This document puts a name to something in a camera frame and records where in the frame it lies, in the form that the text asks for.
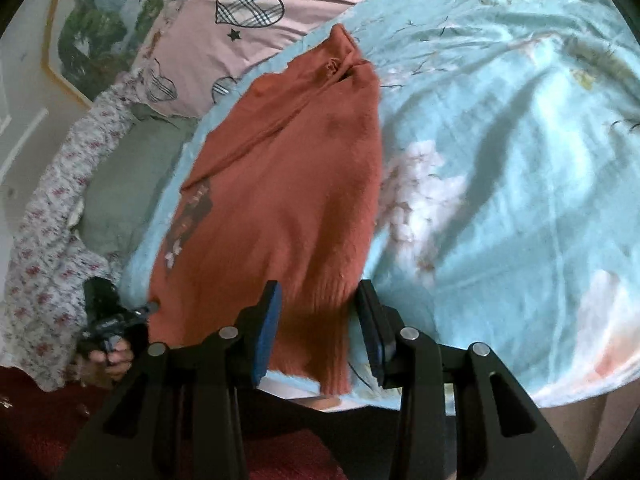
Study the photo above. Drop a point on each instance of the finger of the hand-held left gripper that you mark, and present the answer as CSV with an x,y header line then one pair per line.
x,y
141,310

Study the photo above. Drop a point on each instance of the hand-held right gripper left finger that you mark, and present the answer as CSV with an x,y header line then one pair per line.
x,y
266,332

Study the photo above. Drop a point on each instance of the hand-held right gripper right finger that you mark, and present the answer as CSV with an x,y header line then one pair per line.
x,y
374,332

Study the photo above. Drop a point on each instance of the rust orange knit sweater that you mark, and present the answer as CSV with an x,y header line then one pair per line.
x,y
280,200

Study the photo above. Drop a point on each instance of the person's left hand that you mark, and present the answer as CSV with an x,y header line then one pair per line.
x,y
111,360

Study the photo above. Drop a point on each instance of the white floral quilt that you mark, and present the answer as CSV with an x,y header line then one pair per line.
x,y
55,220

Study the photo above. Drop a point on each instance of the grey green pillow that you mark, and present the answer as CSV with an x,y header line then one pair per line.
x,y
130,185

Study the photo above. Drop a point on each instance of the light blue floral bedsheet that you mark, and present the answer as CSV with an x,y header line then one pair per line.
x,y
500,160

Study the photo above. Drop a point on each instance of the pink heart print pillow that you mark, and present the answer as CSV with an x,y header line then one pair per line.
x,y
250,35

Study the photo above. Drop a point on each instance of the landscape wall painting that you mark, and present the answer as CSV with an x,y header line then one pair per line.
x,y
95,15

